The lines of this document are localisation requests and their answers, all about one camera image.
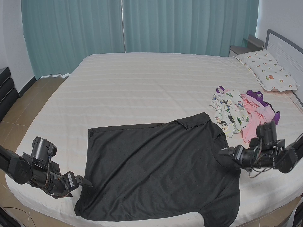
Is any white printed pillow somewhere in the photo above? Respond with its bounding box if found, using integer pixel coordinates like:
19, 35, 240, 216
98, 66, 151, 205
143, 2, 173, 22
233, 49, 300, 92

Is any black cable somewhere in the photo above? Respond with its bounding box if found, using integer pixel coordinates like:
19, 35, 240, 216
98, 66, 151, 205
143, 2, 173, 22
0, 206, 32, 227
247, 167, 263, 178

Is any bed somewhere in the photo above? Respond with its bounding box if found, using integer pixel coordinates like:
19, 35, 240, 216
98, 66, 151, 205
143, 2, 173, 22
5, 29, 303, 227

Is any purple garment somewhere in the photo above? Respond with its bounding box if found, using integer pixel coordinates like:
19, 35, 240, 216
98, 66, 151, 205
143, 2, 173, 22
216, 85, 281, 125

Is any pink garment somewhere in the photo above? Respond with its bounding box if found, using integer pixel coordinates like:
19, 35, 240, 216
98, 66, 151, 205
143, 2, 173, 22
240, 88, 276, 144

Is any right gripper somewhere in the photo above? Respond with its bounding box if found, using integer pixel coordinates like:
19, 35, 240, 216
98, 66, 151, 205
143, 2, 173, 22
219, 145, 252, 168

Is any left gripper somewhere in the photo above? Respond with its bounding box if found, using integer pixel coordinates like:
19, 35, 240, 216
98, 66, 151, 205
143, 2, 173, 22
47, 172, 93, 197

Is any blue-green curtain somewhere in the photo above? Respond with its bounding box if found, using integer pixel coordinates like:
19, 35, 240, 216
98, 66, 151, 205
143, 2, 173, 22
122, 0, 259, 57
21, 0, 125, 80

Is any grey bedside table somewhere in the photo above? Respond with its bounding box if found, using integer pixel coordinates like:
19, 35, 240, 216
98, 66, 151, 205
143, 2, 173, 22
230, 34, 265, 57

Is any white printed pyjama garment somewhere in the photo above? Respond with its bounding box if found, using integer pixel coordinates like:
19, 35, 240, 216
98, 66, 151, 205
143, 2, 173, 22
209, 89, 250, 138

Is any black chest of drawers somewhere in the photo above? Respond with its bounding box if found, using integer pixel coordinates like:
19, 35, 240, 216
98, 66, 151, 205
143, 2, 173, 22
0, 66, 20, 122

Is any black T-shirt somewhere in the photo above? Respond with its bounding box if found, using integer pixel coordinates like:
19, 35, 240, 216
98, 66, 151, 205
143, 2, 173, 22
74, 112, 242, 225

